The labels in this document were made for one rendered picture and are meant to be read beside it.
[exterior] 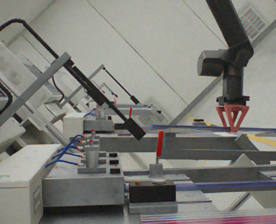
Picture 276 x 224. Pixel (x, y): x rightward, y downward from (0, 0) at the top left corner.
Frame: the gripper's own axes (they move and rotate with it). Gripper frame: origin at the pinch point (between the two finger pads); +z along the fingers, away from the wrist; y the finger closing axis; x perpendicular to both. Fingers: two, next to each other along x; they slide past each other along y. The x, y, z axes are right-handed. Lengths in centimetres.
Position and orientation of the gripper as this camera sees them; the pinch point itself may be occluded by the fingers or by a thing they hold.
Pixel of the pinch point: (231, 129)
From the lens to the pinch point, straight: 139.3
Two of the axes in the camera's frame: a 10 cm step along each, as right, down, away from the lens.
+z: -0.4, 10.0, -0.4
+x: 9.8, 0.5, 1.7
